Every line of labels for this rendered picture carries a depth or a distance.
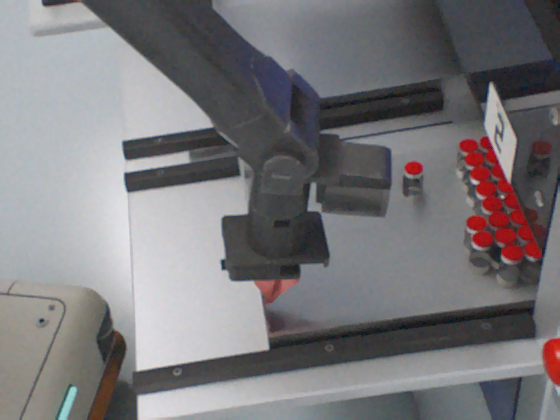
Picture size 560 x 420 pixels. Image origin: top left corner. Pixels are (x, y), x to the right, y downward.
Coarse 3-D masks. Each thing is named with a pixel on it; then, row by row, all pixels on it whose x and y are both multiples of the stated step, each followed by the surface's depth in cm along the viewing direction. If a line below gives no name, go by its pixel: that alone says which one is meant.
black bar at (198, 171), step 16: (416, 128) 118; (208, 160) 118; (224, 160) 118; (128, 176) 118; (144, 176) 117; (160, 176) 117; (176, 176) 117; (192, 176) 118; (208, 176) 118; (224, 176) 118
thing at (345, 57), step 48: (240, 0) 140; (288, 0) 140; (336, 0) 139; (384, 0) 138; (432, 0) 136; (288, 48) 133; (336, 48) 132; (384, 48) 131; (432, 48) 130; (336, 96) 121; (384, 96) 122
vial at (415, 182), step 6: (420, 174) 110; (408, 180) 110; (414, 180) 110; (420, 180) 110; (408, 186) 111; (414, 186) 111; (420, 186) 111; (408, 192) 112; (414, 192) 111; (420, 192) 112; (408, 198) 112; (414, 198) 112
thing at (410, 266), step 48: (384, 144) 116; (432, 144) 117; (432, 192) 113; (336, 240) 110; (384, 240) 109; (432, 240) 109; (336, 288) 106; (384, 288) 105; (432, 288) 104; (480, 288) 104; (528, 288) 103; (288, 336) 99; (336, 336) 100
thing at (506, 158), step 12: (492, 84) 100; (492, 96) 100; (492, 108) 100; (492, 120) 101; (504, 120) 97; (492, 132) 102; (504, 132) 97; (492, 144) 102; (504, 144) 98; (504, 156) 99; (504, 168) 99
